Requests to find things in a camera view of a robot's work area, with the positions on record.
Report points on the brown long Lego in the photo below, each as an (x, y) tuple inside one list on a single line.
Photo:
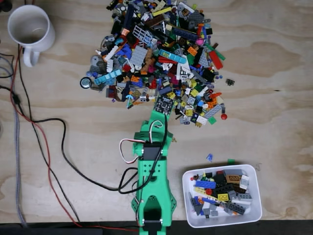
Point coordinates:
[(154, 21)]

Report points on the grey square Lego plate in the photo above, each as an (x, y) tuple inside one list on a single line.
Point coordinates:
[(138, 56)]

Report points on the orange Lego plate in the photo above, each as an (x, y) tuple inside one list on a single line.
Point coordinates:
[(192, 50)]

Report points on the yellow square Lego brick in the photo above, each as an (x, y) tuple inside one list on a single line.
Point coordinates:
[(223, 197)]

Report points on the grey Lego brick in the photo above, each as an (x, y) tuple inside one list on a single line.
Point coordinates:
[(245, 197)]

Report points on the grey round Lego dish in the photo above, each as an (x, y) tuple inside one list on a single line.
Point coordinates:
[(95, 60)]

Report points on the black round object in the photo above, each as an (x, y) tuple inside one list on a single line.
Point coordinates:
[(5, 5)]

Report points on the red long Lego plate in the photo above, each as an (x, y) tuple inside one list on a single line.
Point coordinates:
[(216, 60)]

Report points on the white printed Lego panel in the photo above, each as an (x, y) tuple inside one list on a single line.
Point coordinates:
[(183, 71)]

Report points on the green square Lego plate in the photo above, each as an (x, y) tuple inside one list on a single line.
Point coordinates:
[(212, 120)]

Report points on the dark red Lego brick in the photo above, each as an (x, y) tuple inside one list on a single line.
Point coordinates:
[(112, 91)]

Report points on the grey Lego wedge plate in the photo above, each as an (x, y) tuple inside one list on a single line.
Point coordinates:
[(204, 60)]

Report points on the tan brown Lego brick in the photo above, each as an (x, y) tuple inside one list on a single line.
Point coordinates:
[(233, 178)]

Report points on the blue Lego brick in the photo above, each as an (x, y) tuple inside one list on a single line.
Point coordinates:
[(205, 184)]

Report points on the red round Lego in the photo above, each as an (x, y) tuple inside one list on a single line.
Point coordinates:
[(223, 116)]

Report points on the green thin long Lego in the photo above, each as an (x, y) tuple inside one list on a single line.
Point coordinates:
[(220, 55)]

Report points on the dark grey brown Lego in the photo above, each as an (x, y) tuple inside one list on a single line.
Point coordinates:
[(97, 86)]

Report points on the pink round Lego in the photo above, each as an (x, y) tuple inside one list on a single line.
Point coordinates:
[(200, 41)]

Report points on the green small Lego brick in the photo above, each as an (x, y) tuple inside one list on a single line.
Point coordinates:
[(231, 161)]

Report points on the white ceramic mug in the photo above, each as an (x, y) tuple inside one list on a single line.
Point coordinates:
[(49, 36)]

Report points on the white long Lego brick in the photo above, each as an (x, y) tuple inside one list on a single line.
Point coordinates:
[(112, 53)]

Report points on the black Lego grille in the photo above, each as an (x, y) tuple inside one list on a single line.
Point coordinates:
[(229, 82)]

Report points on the white plastic bin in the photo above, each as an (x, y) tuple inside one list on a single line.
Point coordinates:
[(255, 215)]

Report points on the orange Lego claw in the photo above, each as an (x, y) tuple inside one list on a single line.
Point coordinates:
[(215, 95)]

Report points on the cyan printed long Lego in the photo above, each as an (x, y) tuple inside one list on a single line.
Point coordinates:
[(172, 56)]

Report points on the dark grey Lego slope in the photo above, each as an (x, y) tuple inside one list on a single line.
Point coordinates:
[(198, 209)]

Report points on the yellow long Lego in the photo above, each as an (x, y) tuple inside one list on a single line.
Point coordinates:
[(161, 11)]

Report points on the black Lego plate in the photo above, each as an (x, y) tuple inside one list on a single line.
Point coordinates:
[(223, 189)]

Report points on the white lattice Lego window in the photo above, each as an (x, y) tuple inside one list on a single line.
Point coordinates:
[(141, 33)]

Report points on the camera circuit board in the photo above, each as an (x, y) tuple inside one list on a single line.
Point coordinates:
[(164, 104)]

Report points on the grey Lego wheel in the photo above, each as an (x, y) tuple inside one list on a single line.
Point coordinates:
[(85, 82)]

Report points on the dark grey long plate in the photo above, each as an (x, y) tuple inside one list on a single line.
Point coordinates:
[(236, 208)]

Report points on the dark blue long brick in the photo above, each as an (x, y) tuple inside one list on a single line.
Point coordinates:
[(128, 16)]

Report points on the grey long Lego plate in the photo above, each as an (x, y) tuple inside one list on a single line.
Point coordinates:
[(212, 111)]

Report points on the small grey square plate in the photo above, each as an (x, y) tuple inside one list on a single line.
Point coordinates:
[(214, 213)]

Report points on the white square Lego tile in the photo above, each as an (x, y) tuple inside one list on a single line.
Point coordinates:
[(201, 120)]

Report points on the white small Lego piece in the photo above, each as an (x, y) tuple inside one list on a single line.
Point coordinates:
[(244, 182)]

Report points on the dark grey Lego plate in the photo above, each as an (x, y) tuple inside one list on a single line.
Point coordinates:
[(195, 17)]

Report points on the translucent blue small Lego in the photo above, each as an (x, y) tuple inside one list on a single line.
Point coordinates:
[(209, 157)]

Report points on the black square Lego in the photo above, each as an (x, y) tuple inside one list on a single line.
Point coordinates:
[(209, 31)]

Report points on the dark blue long plate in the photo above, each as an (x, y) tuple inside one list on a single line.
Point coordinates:
[(184, 33)]

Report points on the light blue long Lego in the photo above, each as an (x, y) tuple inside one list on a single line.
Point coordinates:
[(107, 77)]

